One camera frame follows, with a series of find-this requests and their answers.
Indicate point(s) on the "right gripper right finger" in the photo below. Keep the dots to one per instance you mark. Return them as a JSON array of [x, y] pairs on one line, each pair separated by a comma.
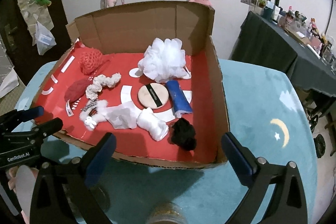
[[246, 166]]

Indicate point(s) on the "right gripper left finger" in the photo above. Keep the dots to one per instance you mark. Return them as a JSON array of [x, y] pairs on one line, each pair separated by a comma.
[[89, 168]]

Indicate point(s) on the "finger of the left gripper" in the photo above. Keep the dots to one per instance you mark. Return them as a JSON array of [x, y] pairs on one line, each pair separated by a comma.
[[16, 117], [44, 129]]

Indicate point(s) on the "white plush bunny with bow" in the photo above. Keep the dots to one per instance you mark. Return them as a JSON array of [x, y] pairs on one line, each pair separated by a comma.
[[93, 113]]

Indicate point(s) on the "red fuzzy cloth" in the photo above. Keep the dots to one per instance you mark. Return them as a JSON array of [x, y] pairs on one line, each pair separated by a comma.
[[76, 90]]

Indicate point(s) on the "white knotted rope toy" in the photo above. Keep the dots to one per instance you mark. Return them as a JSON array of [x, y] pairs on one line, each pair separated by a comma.
[[99, 83]]

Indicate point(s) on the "white sock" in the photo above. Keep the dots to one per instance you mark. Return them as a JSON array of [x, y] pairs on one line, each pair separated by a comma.
[[157, 128]]

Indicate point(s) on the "black scrunchie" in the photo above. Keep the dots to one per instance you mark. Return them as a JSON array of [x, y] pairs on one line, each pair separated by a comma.
[[183, 135]]

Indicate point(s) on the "red foam net sleeve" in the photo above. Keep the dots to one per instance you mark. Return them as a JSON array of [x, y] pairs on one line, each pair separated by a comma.
[[90, 61]]

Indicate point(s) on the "blue cloth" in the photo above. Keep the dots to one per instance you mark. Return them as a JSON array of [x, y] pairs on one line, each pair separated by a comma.
[[180, 103]]

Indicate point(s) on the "beige powder puff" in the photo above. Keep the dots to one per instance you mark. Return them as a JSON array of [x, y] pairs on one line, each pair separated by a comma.
[[153, 95]]

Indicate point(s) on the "white mesh bath pouf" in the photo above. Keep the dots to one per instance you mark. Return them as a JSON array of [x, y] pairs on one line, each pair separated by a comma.
[[164, 60]]

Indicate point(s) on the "white tissue cloth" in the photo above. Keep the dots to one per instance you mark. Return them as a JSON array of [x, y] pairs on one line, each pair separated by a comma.
[[123, 116]]

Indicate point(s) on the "person's left hand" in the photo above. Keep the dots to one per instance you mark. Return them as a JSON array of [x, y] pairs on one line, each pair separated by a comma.
[[22, 181]]

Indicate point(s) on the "dark wooden door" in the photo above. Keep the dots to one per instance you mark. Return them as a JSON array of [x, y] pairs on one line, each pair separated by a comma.
[[18, 19]]

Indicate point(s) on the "plastic bag on door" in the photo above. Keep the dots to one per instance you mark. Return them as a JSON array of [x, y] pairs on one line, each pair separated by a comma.
[[44, 39]]

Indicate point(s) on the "small jar yellow beads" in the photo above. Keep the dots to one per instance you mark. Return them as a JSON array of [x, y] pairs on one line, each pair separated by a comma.
[[167, 212]]

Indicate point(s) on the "red-lined cardboard box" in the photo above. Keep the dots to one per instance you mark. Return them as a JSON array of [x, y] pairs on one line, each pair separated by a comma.
[[122, 34]]

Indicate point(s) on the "dark green clothed table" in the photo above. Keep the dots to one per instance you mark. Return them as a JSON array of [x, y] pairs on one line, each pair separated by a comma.
[[262, 43]]

